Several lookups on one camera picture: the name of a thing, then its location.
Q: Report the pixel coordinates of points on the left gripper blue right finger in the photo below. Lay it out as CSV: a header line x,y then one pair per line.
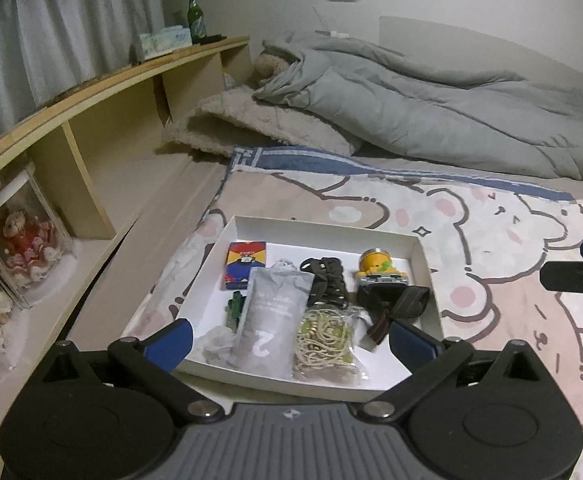
x,y
411,346

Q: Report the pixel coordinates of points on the yellow cartoon figure toy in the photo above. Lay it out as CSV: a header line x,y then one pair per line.
x,y
376,268

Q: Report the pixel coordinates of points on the wooden bedside shelf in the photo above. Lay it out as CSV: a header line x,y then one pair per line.
x,y
128,198

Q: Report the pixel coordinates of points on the grey quilted duvet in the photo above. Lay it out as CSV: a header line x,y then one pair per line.
x,y
495,120

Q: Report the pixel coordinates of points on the green plastic clip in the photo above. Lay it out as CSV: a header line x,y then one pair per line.
x,y
234,309

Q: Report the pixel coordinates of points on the crumpled clear plastic wrap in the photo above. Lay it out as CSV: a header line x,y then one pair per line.
x,y
215,347

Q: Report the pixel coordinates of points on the green glass bottle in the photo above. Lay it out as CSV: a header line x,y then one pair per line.
x,y
196,22

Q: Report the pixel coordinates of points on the red blue card box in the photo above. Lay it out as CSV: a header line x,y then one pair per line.
x,y
242,257

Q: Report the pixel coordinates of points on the beige fleece pillow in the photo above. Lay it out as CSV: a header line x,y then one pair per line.
x,y
232,118

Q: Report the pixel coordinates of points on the white shallow cardboard tray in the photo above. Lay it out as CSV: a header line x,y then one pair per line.
x,y
192,288

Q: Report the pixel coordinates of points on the tissue box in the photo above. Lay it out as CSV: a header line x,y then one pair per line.
x,y
162,42

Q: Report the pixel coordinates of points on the cartoon bear print blanket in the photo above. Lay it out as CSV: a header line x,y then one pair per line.
x,y
485,238

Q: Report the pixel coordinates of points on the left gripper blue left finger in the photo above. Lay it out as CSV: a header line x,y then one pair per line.
x,y
168,347

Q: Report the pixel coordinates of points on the dark brown hair claw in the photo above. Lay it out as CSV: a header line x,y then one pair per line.
x,y
329,286

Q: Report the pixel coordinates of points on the grey foil pouch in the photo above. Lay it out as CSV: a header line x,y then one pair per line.
x,y
275,304

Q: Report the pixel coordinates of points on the white charger plug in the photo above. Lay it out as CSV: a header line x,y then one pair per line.
x,y
339,35

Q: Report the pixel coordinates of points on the grey window curtain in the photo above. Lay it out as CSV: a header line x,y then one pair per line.
x,y
50,46

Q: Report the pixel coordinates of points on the doll in clear case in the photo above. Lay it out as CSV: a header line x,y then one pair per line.
x,y
37,254

